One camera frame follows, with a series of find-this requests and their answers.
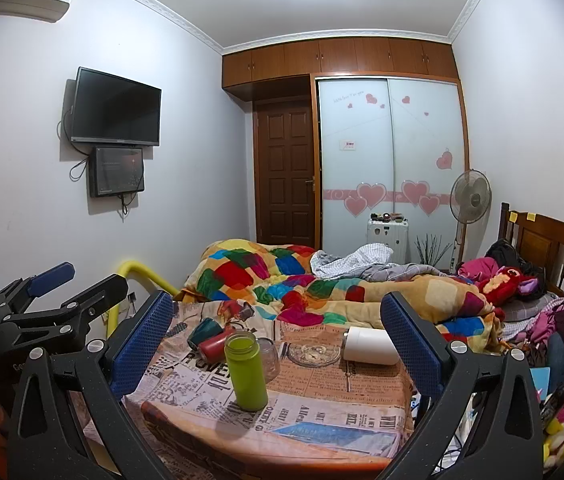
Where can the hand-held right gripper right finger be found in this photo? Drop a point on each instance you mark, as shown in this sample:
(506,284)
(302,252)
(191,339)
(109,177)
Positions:
(410,345)

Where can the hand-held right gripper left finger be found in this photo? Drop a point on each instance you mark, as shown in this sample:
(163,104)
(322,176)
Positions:
(143,342)

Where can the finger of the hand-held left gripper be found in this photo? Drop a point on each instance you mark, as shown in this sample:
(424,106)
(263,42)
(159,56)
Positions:
(52,277)
(96,296)

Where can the dark green cup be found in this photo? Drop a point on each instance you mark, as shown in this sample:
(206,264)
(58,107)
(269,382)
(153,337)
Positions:
(203,331)

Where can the red cup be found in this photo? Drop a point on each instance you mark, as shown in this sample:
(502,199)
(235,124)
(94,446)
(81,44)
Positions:
(213,347)

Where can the thin metal tool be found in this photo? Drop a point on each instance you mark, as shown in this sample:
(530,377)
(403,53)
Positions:
(347,381)

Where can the green spiky plant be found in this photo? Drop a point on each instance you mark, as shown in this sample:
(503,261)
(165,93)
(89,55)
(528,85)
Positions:
(434,255)

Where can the glass ashtray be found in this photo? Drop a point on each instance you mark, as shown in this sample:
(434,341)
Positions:
(311,354)

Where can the grey checked cloth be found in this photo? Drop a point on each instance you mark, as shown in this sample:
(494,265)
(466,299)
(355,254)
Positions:
(356,260)

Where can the white floor appliance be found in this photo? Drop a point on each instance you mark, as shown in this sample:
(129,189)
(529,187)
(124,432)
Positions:
(386,242)

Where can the green water bottle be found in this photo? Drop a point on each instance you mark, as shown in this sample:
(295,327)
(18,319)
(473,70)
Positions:
(247,377)

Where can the red plush toy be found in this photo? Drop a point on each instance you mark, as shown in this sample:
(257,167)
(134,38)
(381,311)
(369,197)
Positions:
(504,282)

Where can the newspaper print tablecloth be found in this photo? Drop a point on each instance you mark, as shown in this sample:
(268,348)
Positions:
(312,410)

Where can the small black monitor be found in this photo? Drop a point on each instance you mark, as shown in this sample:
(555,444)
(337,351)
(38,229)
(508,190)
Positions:
(117,171)

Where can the clear glass jar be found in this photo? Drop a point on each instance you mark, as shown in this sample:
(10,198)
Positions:
(271,362)

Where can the black bag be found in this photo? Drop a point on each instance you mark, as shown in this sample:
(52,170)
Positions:
(506,255)

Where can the colourful patchwork quilt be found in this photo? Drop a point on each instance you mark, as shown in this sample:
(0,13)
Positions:
(262,280)

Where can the pile of pink clothes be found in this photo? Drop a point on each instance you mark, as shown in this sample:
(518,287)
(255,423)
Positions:
(549,327)

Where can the standing electric fan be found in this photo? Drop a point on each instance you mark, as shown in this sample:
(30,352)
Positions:
(470,195)

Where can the wooden bed headboard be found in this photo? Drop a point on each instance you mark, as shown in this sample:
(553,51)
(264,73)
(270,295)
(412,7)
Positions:
(541,240)

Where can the white heart-print sliding wardrobe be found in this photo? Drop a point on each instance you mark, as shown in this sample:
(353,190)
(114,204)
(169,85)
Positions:
(391,160)

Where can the brown wooden door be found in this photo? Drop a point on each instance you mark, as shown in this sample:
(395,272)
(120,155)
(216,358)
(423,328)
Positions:
(284,175)

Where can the brown overhead wooden cabinet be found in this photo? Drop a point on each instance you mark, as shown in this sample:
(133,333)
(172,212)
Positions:
(341,56)

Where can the yellow metal rail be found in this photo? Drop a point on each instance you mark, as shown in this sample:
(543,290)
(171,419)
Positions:
(137,267)

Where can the black wall television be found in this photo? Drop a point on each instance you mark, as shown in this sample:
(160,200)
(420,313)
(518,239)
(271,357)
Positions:
(116,107)

